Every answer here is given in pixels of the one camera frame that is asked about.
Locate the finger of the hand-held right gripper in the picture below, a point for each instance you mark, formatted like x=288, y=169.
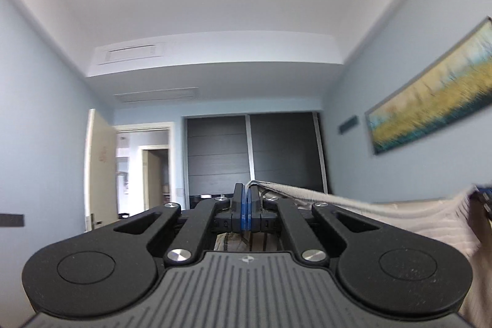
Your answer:
x=482, y=203

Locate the grey wall switch strip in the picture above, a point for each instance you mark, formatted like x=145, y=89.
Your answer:
x=11, y=220

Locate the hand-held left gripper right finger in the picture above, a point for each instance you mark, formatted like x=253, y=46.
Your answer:
x=253, y=205

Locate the cream room door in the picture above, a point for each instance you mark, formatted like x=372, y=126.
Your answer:
x=100, y=166

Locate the white door frame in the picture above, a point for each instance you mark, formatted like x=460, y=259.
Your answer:
x=146, y=127

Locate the dark sliding wardrobe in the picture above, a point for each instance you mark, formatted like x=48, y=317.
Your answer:
x=219, y=159

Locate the small dark wall plaque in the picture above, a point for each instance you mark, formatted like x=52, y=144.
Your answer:
x=348, y=125

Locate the brown striped shirt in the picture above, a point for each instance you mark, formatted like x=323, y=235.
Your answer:
x=422, y=212

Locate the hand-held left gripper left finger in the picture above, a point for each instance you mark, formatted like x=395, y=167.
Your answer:
x=239, y=205

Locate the framed landscape painting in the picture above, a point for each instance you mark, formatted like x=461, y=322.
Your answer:
x=430, y=101

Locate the ceiling air vent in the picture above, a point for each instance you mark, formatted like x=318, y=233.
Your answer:
x=157, y=94
x=130, y=53

